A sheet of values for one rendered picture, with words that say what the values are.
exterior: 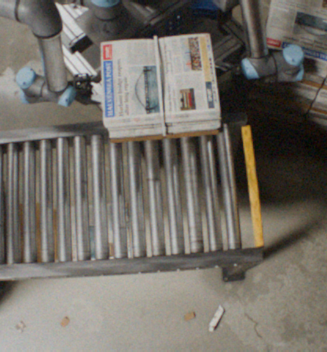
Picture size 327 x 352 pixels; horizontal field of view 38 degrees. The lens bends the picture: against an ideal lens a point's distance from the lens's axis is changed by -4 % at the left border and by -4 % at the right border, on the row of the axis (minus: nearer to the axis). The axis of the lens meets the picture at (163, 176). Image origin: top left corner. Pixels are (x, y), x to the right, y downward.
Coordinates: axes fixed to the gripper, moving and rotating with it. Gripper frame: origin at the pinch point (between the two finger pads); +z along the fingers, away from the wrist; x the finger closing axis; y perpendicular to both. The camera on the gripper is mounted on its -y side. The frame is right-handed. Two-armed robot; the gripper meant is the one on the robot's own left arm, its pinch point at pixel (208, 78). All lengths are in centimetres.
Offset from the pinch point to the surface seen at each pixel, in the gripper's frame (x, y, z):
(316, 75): -3.0, -9.2, -44.7
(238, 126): 18.0, -4.9, -9.2
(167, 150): 26.3, 0.0, 17.6
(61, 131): 15, 0, 55
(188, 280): 68, -80, 14
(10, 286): 65, -80, 106
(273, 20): -22.1, 3.4, -28.0
